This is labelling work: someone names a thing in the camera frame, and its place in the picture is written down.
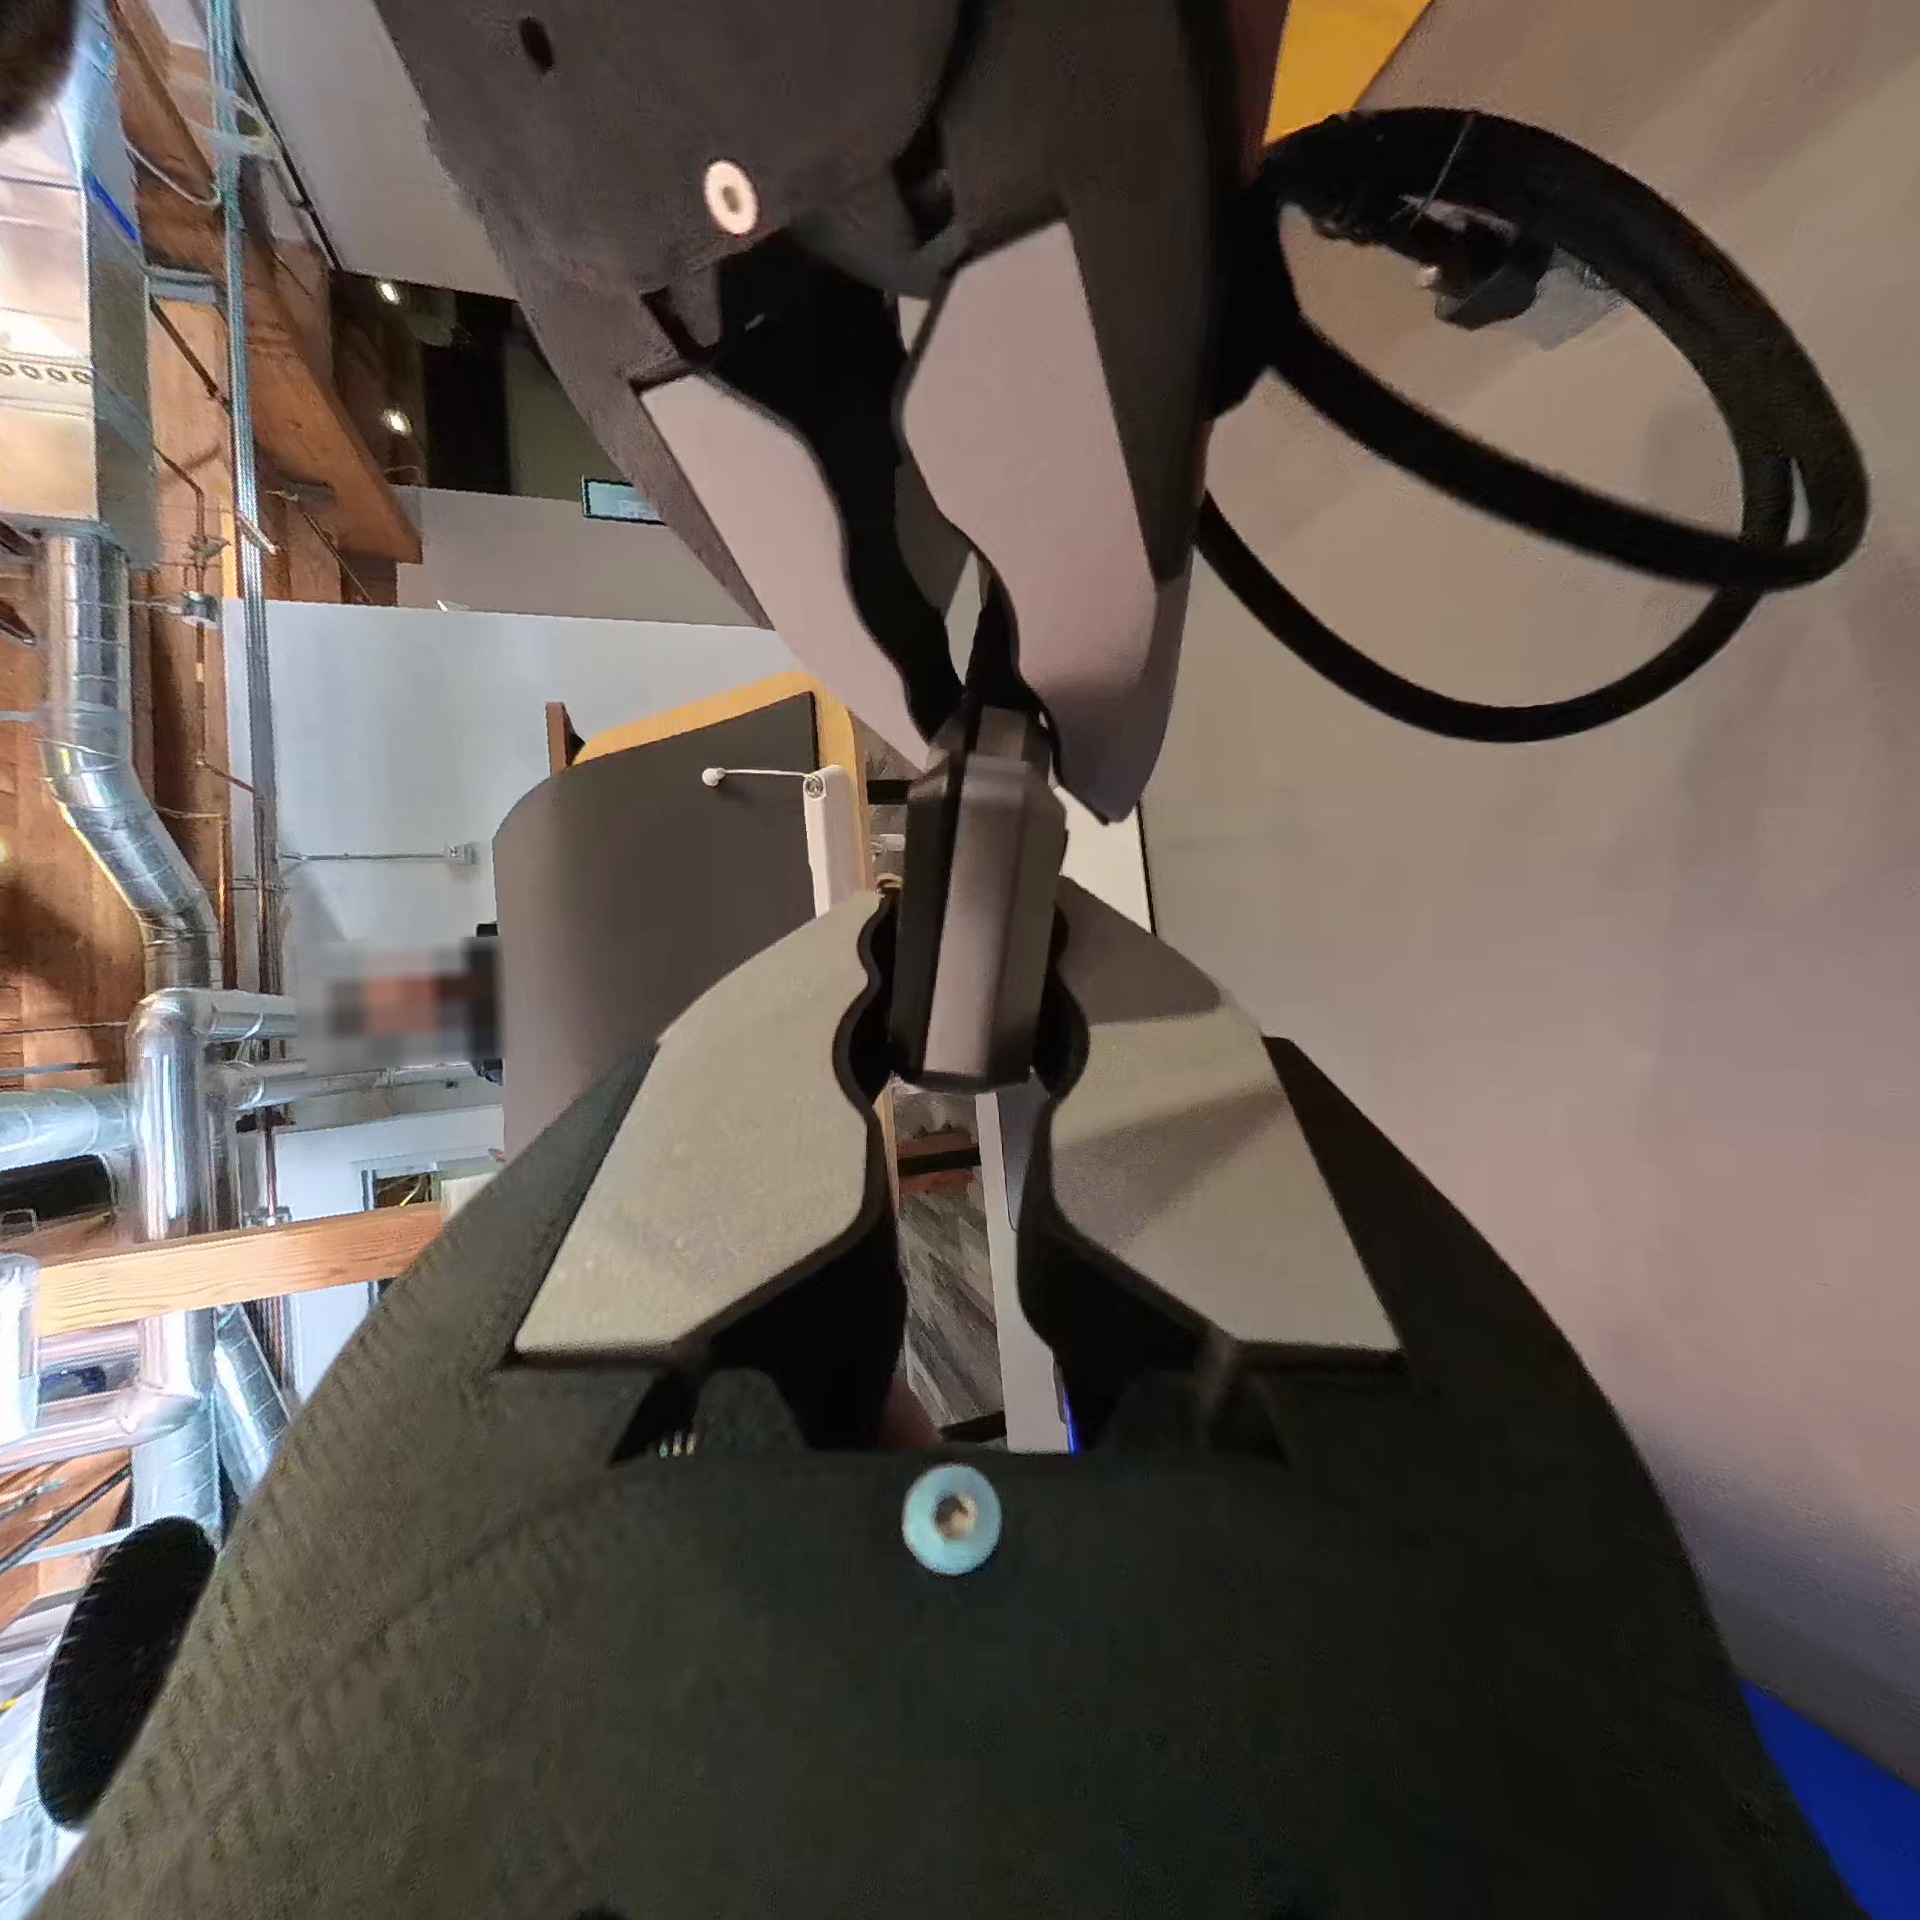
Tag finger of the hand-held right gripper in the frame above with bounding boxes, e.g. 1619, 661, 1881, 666
634, 368, 944, 764
895, 194, 1212, 827

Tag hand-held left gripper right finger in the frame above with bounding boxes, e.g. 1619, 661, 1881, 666
1017, 883, 1409, 1453

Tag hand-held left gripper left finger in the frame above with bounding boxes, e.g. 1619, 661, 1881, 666
511, 892, 906, 1453

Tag dark grey usb hub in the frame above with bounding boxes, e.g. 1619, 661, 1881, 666
883, 704, 1071, 1096

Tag yellow plastic bin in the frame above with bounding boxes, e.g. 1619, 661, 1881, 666
1266, 0, 1433, 144

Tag black braided usb cable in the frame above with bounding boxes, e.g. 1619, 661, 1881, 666
960, 105, 1875, 752

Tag blue plastic bin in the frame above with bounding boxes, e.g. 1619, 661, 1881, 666
1732, 1679, 1920, 1920

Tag wooden ceiling beam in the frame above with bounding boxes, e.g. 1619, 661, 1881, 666
30, 1201, 454, 1337

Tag silver ventilation ducts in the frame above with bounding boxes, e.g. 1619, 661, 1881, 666
0, 0, 302, 1532

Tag white board bracket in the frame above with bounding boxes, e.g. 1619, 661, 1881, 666
803, 765, 858, 917

